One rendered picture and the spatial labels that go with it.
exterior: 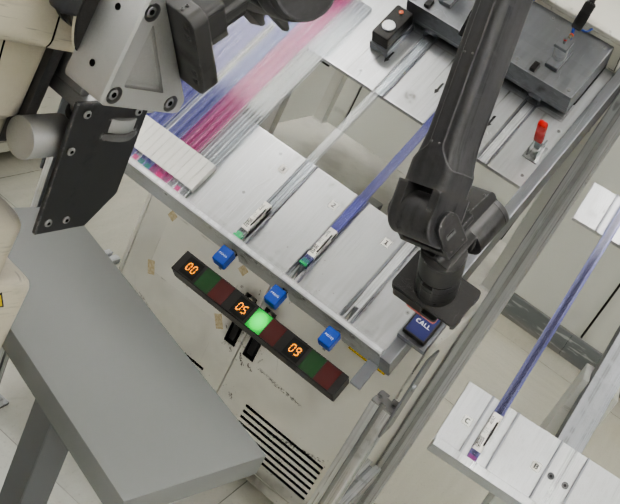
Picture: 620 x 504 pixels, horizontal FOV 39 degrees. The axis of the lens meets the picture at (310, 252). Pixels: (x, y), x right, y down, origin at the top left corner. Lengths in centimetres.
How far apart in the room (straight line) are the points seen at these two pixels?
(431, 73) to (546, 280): 183
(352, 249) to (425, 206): 43
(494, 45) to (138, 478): 67
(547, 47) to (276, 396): 88
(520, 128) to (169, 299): 86
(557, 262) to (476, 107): 231
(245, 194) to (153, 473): 53
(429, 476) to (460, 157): 152
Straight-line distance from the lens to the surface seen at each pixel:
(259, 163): 152
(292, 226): 146
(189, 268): 145
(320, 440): 188
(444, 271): 107
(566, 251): 330
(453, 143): 102
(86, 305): 139
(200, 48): 73
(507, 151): 155
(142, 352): 134
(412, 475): 241
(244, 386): 193
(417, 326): 134
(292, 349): 139
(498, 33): 104
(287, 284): 139
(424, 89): 160
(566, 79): 157
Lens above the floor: 142
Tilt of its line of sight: 27 degrees down
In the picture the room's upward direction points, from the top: 27 degrees clockwise
